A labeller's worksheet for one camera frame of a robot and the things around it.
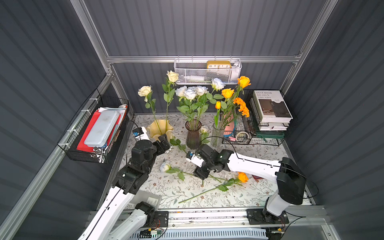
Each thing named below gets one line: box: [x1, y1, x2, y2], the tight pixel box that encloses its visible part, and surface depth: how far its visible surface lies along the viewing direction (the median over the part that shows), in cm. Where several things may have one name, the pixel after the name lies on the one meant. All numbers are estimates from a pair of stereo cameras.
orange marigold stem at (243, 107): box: [225, 97, 250, 127], surface depth 80 cm
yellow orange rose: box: [237, 76, 252, 89], surface depth 80 cm
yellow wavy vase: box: [146, 119, 174, 143], surface depth 90 cm
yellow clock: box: [206, 60, 232, 69], surface depth 90 cm
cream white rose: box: [137, 85, 162, 135], surface depth 83 cm
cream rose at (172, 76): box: [162, 70, 179, 133], surface depth 82 cm
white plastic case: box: [84, 110, 120, 148], surface depth 71 cm
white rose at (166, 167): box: [160, 160, 228, 182], surface depth 88 cm
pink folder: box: [223, 112, 235, 136], surface depth 87 cm
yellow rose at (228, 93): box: [221, 88, 235, 123], surface depth 82 cm
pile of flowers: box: [169, 138, 187, 154], surface depth 103 cm
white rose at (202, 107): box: [196, 85, 208, 124], surface depth 83 cm
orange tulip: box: [214, 101, 222, 129], surface depth 85 cm
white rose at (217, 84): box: [210, 77, 226, 92], surface depth 79 cm
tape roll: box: [236, 131, 250, 142], surface depth 104 cm
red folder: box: [76, 110, 121, 153], surface depth 69 cm
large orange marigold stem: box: [223, 104, 250, 128], surface depth 80 cm
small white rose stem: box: [200, 129, 211, 145], surface depth 105 cm
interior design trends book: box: [253, 90, 293, 124], surface depth 92 cm
